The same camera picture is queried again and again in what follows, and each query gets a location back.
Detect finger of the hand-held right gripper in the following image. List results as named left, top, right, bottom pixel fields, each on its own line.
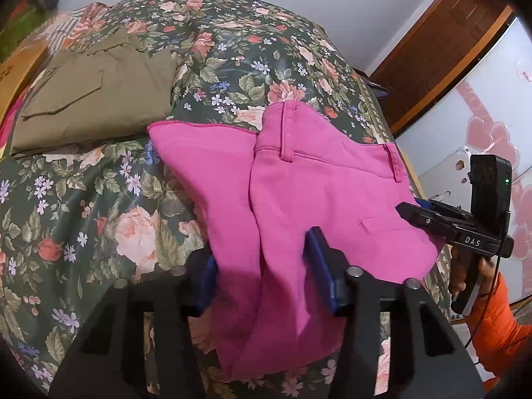
left=416, top=199, right=473, bottom=225
left=396, top=201, right=456, bottom=239

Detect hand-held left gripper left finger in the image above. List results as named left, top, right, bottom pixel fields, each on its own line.
left=49, top=253, right=219, bottom=399

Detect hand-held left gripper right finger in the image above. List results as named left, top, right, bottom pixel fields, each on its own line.
left=303, top=226, right=485, bottom=399

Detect pink pants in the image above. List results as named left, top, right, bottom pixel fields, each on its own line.
left=147, top=102, right=445, bottom=383

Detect person's right forearm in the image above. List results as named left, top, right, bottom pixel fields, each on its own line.
left=463, top=272, right=532, bottom=383

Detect olive green pants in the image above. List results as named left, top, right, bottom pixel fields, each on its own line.
left=9, top=29, right=179, bottom=156

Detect person's right hand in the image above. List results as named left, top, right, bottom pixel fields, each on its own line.
left=449, top=249, right=497, bottom=300

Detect white appliance with stickers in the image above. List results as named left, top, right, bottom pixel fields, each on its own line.
left=417, top=146, right=476, bottom=212

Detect white sliding wardrobe door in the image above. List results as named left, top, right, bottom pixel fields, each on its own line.
left=395, top=17, right=532, bottom=312

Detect pink wardrobe sticker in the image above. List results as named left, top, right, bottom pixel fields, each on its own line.
left=514, top=59, right=532, bottom=88

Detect brown wooden door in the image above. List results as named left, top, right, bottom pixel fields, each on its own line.
left=391, top=6, right=516, bottom=136

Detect floral bedspread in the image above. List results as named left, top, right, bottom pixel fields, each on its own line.
left=0, top=0, right=452, bottom=399

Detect bright pink cloth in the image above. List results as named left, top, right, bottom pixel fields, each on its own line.
left=0, top=91, right=28, bottom=150

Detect wooden lap board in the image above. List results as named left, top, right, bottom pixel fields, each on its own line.
left=0, top=42, right=48, bottom=123

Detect striped cloth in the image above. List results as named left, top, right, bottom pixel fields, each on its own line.
left=39, top=2, right=113, bottom=53

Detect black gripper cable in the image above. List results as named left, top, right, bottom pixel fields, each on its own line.
left=465, top=253, right=501, bottom=352

